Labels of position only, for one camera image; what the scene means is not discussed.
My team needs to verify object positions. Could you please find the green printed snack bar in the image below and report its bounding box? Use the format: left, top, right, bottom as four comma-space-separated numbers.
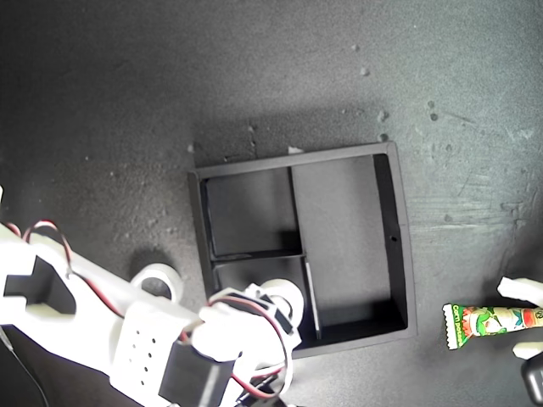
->
441, 302, 543, 351

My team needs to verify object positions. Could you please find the black tray with wells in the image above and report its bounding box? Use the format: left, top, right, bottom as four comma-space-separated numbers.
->
187, 141, 419, 360

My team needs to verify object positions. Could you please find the red black gripper wire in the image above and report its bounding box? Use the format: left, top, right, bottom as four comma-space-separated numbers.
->
182, 295, 296, 399

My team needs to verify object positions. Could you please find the red black arm wire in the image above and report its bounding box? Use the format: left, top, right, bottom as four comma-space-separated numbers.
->
20, 219, 129, 318

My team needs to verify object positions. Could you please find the thin black cable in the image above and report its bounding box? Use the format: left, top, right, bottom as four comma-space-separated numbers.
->
0, 332, 48, 407

